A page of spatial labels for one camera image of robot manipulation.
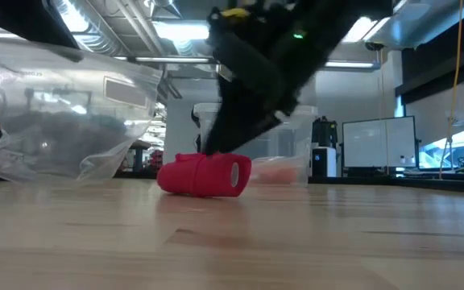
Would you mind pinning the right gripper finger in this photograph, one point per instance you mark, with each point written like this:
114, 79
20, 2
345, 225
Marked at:
232, 133

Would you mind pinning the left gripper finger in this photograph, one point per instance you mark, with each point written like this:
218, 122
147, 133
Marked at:
75, 55

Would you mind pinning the red elastic bandage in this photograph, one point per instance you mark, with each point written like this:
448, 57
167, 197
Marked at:
200, 177

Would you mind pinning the clear plastic storage box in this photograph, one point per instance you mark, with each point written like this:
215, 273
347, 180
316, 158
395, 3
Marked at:
296, 137

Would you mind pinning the clear plastic bag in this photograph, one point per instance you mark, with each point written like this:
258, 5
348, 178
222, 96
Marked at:
298, 164
55, 121

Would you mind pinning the long ceiling light strip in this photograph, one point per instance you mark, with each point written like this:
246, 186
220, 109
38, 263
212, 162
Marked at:
171, 59

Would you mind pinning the black and white machine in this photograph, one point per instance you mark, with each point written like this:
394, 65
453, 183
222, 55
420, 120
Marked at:
324, 157

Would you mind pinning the white board panel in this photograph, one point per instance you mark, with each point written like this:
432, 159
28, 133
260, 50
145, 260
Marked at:
377, 141

